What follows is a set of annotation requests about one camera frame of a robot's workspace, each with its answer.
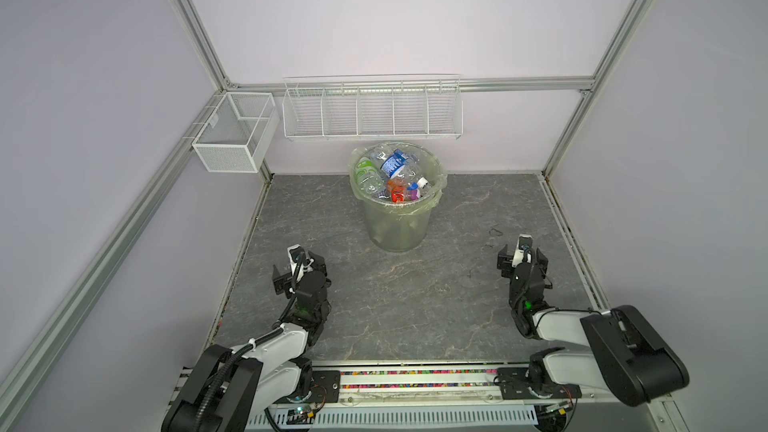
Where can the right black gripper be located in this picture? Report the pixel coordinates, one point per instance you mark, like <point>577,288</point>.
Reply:
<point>505,263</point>

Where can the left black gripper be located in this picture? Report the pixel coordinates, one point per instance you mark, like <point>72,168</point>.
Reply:
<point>281,283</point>

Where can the light green label bottle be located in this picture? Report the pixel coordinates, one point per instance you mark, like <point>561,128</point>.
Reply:
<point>368,178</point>

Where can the blue label bottle blue cap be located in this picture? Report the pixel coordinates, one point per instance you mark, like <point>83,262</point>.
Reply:
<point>400,165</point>

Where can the red cap cola bottle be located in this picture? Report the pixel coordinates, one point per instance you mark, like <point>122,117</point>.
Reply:
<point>397,190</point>

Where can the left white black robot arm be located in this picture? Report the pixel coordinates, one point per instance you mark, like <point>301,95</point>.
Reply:
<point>226,384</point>

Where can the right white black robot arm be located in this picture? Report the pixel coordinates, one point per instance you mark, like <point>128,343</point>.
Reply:
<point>615,350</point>

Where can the green-lined mesh waste bin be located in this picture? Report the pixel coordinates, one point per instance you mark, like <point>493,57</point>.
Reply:
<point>399,227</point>

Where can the small white mesh basket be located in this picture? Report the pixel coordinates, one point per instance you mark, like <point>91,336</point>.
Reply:
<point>238,132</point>

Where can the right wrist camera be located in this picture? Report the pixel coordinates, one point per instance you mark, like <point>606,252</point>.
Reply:
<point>524,246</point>

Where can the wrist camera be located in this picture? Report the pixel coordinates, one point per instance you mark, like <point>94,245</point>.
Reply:
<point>524,246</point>
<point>298,259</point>

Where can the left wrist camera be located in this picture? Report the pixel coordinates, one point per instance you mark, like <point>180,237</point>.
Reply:
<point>298,259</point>

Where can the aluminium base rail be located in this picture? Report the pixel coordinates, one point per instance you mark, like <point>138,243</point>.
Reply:
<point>422,383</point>

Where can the long white wire basket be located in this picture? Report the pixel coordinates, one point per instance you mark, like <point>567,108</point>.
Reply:
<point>376,107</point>

